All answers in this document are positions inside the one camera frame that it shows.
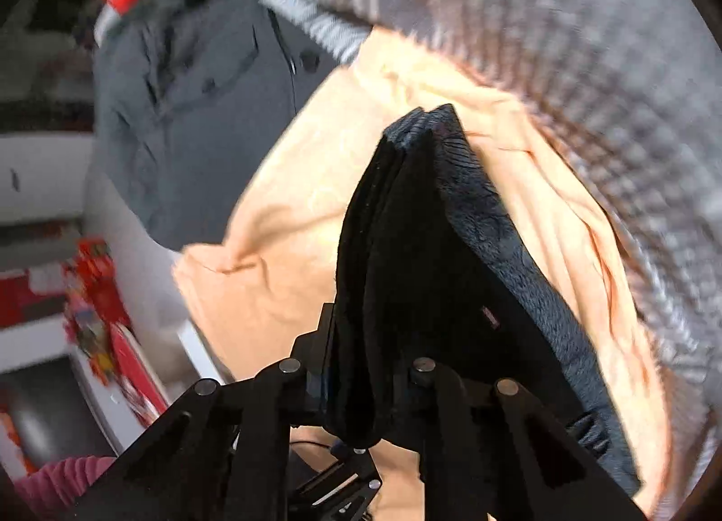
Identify dark grey garment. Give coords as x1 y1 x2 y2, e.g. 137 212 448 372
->
94 0 337 251

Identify red decorated box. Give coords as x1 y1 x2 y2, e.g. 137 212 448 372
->
61 237 170 427

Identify grey white striped bedsheet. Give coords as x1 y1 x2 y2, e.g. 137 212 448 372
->
262 0 721 520

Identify orange towel blanket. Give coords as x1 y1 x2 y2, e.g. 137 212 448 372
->
171 26 676 521

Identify pink sleeved right forearm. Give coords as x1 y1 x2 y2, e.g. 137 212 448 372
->
14 456 115 520

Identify black pants with patterned waistband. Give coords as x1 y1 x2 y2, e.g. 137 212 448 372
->
328 105 640 494

